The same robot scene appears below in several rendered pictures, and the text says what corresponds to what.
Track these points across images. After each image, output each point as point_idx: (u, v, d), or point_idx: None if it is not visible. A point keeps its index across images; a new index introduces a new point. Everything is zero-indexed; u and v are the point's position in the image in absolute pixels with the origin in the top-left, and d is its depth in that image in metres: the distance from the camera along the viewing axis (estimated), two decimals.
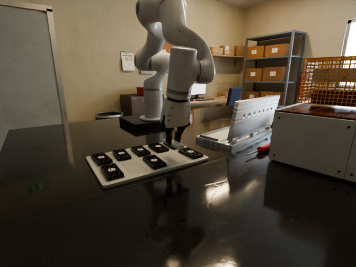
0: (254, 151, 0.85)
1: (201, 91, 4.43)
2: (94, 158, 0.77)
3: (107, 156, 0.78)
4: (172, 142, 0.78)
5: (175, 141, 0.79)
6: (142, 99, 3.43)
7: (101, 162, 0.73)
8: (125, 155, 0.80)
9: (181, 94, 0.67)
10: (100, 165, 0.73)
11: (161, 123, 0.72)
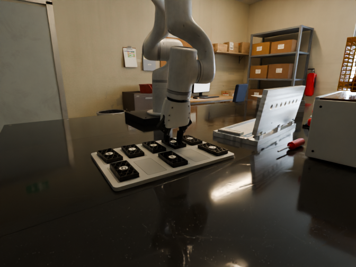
0: (285, 147, 0.73)
1: (204, 89, 4.31)
2: (100, 154, 0.65)
3: (116, 152, 0.67)
4: (231, 131, 0.90)
5: (232, 130, 0.91)
6: (145, 96, 3.31)
7: (109, 160, 0.61)
8: (138, 151, 0.68)
9: (181, 94, 0.67)
10: (108, 162, 0.61)
11: (160, 122, 0.71)
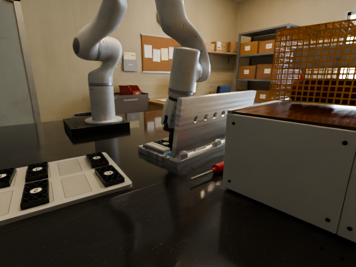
0: (205, 172, 0.57)
1: None
2: None
3: None
4: (156, 146, 0.73)
5: (159, 145, 0.74)
6: (123, 98, 3.15)
7: None
8: (2, 180, 0.52)
9: (185, 94, 0.67)
10: None
11: (166, 125, 0.72)
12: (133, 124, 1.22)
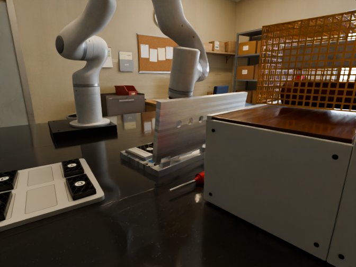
0: (186, 182, 0.52)
1: None
2: None
3: None
4: (139, 152, 0.68)
5: (142, 150, 0.69)
6: (119, 98, 3.10)
7: None
8: None
9: (185, 94, 0.67)
10: None
11: None
12: (122, 126, 1.17)
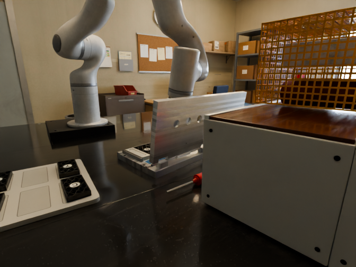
0: (184, 184, 0.51)
1: None
2: None
3: None
4: (136, 152, 0.67)
5: (140, 151, 0.68)
6: (118, 98, 3.09)
7: None
8: None
9: (185, 94, 0.67)
10: None
11: None
12: (121, 126, 1.15)
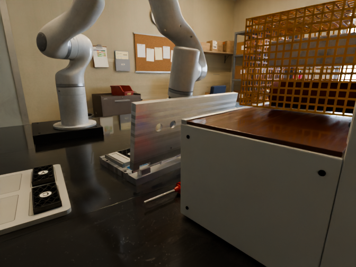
0: (164, 193, 0.47)
1: None
2: None
3: None
4: (118, 158, 0.63)
5: (123, 156, 0.64)
6: (114, 98, 3.05)
7: None
8: None
9: (185, 94, 0.67)
10: None
11: None
12: (110, 128, 1.12)
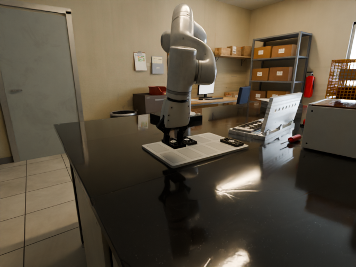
0: (286, 141, 0.97)
1: (209, 91, 4.55)
2: (248, 126, 1.19)
3: (254, 125, 1.21)
4: (243, 128, 1.14)
5: (245, 127, 1.15)
6: (154, 98, 3.55)
7: (258, 128, 1.15)
8: (260, 125, 1.22)
9: (180, 94, 0.67)
10: (258, 129, 1.15)
11: (160, 122, 0.71)
12: None
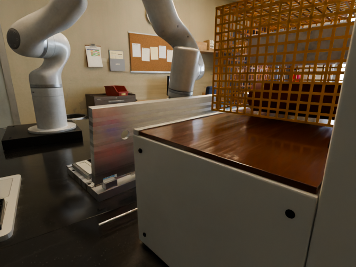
0: (125, 212, 0.40)
1: None
2: None
3: None
4: (86, 167, 0.57)
5: (91, 165, 0.58)
6: (108, 99, 2.98)
7: None
8: None
9: (185, 94, 0.67)
10: None
11: None
12: None
